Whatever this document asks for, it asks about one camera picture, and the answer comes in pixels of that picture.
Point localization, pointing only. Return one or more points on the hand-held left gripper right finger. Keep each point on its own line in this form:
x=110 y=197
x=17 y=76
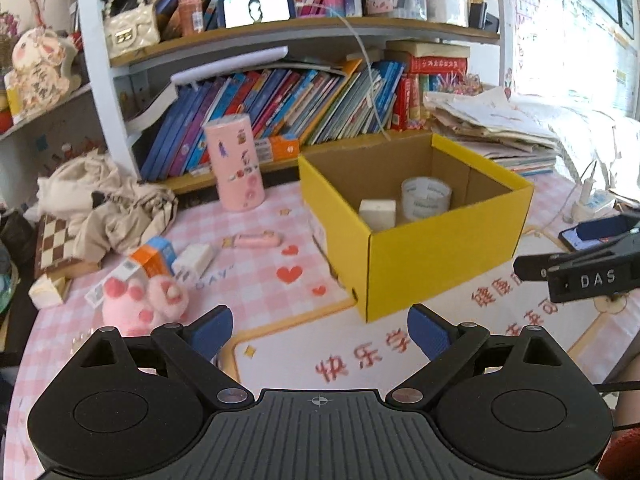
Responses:
x=426 y=332

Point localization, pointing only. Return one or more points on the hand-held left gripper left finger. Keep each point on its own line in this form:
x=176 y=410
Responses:
x=216 y=331

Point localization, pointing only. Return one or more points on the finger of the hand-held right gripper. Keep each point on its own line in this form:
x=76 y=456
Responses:
x=600 y=229
x=590 y=279

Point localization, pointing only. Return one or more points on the pink plush paw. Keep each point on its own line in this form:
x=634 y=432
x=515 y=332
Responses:
x=125 y=310
x=167 y=295

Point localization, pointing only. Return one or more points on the white tissue packet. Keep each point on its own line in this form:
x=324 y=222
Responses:
x=192 y=260

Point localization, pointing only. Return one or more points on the yellow cardboard box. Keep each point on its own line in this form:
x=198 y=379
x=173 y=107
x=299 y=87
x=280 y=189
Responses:
x=425 y=255

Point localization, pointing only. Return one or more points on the white power strip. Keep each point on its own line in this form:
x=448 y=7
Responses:
x=592 y=205

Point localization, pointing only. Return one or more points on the dark smartphone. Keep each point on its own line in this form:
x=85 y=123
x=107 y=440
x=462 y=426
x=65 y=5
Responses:
x=570 y=241

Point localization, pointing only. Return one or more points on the orange blue toothpaste box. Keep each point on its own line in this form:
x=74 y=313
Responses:
x=150 y=257

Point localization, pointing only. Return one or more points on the clear tape roll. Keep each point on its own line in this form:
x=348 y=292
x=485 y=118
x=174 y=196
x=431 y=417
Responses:
x=425 y=210

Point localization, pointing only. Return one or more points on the white eraser block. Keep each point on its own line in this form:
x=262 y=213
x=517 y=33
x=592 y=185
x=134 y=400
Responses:
x=377 y=211

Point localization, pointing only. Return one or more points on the person's leg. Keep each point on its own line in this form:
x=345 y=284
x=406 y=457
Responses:
x=625 y=410

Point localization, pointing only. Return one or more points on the stack of loose papers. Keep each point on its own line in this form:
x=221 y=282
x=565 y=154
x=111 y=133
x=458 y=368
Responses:
x=490 y=125

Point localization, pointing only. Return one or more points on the beige crumpled cloth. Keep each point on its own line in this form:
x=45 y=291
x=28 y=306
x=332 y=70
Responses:
x=115 y=210

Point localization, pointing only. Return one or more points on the pink tissue roll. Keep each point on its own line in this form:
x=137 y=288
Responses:
x=235 y=160

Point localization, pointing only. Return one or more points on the small cream box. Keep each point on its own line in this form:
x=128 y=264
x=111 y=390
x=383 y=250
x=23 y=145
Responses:
x=47 y=291

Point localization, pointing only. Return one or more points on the checkerboard box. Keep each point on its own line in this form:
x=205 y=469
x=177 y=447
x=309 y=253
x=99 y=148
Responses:
x=52 y=245

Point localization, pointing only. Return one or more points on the orange white carton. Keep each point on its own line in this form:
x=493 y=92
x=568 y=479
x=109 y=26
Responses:
x=280 y=149

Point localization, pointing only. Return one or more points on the dark cloth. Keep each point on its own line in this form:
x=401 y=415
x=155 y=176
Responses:
x=15 y=240

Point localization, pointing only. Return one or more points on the stack of red books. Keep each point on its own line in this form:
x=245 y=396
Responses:
x=435 y=65

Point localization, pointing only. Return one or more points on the row of colourful books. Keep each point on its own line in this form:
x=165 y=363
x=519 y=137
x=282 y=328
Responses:
x=280 y=105

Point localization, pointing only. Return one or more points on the small black box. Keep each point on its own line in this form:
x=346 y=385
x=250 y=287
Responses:
x=484 y=17

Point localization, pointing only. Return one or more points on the white wooden bookshelf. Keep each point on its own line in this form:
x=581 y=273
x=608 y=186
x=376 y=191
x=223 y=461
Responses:
x=107 y=110

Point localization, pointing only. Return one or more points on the white pen holder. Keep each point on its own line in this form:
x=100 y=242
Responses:
x=447 y=7

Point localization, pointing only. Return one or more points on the clear pen holder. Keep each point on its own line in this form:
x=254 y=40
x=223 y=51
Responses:
x=412 y=2

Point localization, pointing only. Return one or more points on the lucky cat figurine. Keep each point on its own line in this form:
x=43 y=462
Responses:
x=40 y=70

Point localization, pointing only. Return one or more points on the cream pearl handbag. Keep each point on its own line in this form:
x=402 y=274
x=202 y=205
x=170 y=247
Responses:
x=131 y=27

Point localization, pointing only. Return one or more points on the pink pump bottle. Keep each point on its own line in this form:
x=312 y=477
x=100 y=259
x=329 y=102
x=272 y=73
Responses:
x=191 y=7

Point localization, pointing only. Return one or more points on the smartphone with lit screen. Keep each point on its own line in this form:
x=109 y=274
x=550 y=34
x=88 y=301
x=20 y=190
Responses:
x=257 y=9

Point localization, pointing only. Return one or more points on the alphabet wall poster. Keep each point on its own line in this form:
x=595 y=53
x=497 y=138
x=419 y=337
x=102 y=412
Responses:
x=537 y=15

